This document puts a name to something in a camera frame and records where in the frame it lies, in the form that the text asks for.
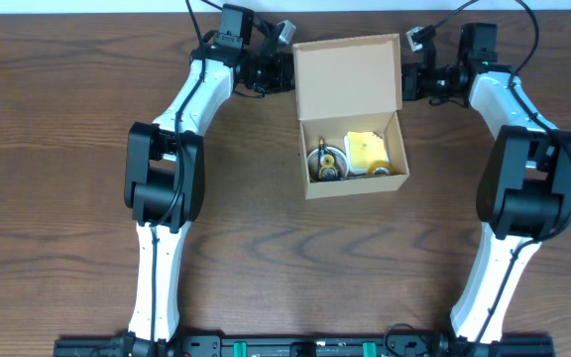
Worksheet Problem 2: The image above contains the cardboard box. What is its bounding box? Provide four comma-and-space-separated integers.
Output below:
293, 34, 409, 199

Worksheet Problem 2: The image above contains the yellow sticky note pad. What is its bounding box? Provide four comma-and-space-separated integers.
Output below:
344, 131, 391, 175

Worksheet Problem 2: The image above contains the yellow clear tape roll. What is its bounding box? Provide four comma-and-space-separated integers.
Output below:
366, 161, 397, 177

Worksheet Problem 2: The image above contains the white masking tape roll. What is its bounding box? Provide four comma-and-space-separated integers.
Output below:
307, 146, 349, 182

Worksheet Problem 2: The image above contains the yellow black correction tape dispenser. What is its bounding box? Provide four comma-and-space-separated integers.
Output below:
317, 137, 340, 181

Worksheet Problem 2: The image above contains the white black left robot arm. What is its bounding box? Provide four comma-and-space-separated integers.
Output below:
124, 4, 296, 356

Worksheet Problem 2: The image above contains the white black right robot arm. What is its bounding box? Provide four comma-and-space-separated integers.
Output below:
401, 23, 571, 346

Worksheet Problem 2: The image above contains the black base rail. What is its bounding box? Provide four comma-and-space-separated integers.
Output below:
53, 324, 556, 357

